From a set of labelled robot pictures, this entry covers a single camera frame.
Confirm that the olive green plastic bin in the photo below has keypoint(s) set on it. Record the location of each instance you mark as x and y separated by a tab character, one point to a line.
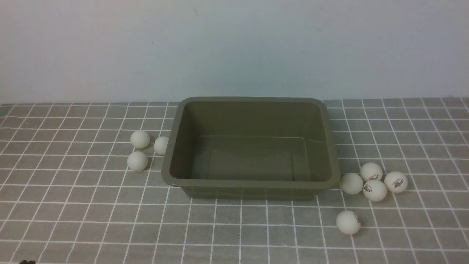
251	148

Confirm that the white printed ping-pong ball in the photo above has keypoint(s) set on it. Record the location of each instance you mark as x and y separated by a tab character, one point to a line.
374	190
396	182
371	171
348	222

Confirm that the grey checked tablecloth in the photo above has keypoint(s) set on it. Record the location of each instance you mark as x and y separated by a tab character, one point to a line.
67	196

